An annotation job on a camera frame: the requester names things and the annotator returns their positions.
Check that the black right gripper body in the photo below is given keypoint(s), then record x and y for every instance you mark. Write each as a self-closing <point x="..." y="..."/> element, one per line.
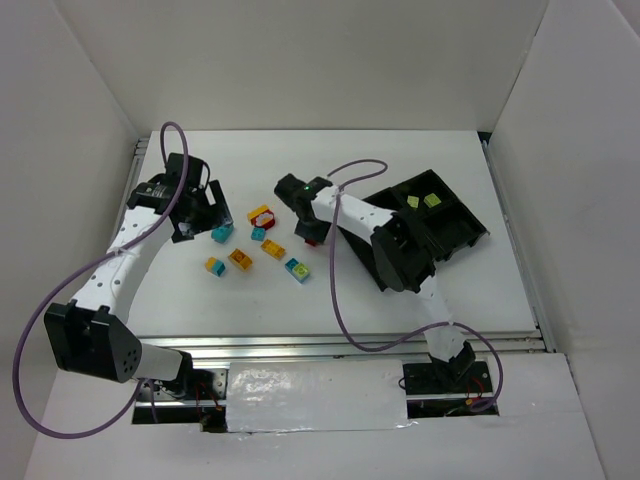
<point x="310" y="231"/>

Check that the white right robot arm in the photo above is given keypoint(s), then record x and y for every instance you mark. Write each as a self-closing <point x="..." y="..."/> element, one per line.
<point x="451" y="354"/>

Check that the teal lego under yellow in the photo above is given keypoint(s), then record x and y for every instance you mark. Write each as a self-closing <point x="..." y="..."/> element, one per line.
<point x="219" y="269"/>

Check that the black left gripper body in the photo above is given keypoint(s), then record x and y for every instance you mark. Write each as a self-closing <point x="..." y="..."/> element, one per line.
<point x="203" y="211"/>

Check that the teal small square lego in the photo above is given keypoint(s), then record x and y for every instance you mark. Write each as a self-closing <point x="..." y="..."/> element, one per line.
<point x="258" y="234"/>

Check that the lime green small lego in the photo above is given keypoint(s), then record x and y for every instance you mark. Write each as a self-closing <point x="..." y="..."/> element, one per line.
<point x="300" y="272"/>

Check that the aluminium rail frame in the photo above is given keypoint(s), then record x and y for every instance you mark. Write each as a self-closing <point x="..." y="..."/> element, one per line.
<point x="264" y="315"/>

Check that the yellow long lego brick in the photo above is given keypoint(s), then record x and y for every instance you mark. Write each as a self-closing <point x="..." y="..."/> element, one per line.
<point x="257" y="212"/>

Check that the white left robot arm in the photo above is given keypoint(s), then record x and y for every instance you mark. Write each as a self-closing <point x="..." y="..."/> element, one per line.
<point x="89" y="335"/>

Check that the yellow lego on teal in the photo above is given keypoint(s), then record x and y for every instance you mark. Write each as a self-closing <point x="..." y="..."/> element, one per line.
<point x="209" y="262"/>

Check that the orange-yellow 2x4 lego brick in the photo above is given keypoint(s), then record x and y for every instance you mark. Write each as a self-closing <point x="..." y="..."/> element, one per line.
<point x="273" y="249"/>

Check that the lime green 2x2 lego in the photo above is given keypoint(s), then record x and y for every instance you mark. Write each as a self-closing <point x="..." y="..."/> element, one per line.
<point x="413" y="202"/>

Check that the white foil cover plate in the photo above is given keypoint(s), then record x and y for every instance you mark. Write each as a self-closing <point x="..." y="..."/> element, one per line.
<point x="282" y="397"/>

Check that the orange rounded lego brick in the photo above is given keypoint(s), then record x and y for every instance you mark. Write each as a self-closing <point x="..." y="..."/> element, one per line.
<point x="240" y="260"/>

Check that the black four-compartment tray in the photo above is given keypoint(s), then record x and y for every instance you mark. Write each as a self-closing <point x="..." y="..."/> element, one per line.
<point x="403" y="254"/>

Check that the teal rounded lego brick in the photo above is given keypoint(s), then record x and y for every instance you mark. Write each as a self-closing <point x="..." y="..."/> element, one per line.
<point x="222" y="234"/>

